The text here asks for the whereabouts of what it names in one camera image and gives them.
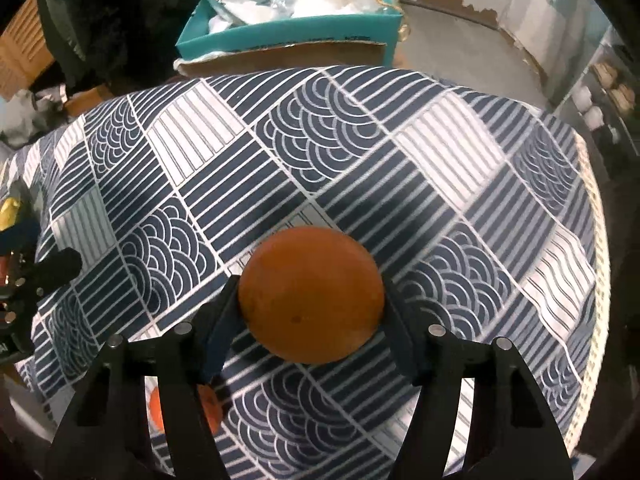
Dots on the blue patterned tablecloth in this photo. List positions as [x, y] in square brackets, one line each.
[350, 160]

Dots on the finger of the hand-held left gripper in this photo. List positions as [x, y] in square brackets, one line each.
[57, 262]

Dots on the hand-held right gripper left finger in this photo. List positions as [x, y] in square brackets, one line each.
[222, 330]

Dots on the glass shelf unit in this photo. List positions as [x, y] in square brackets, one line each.
[600, 90]

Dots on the teal box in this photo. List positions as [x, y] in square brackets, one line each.
[300, 32]

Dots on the large cardboard box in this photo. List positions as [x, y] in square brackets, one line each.
[280, 57]

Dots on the orange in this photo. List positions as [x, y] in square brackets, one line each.
[310, 295]
[210, 407]

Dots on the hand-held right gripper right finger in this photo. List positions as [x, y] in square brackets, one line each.
[402, 345]

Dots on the dark clothing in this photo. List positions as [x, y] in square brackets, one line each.
[120, 20]

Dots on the wooden cabinet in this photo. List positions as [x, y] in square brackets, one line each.
[22, 45]

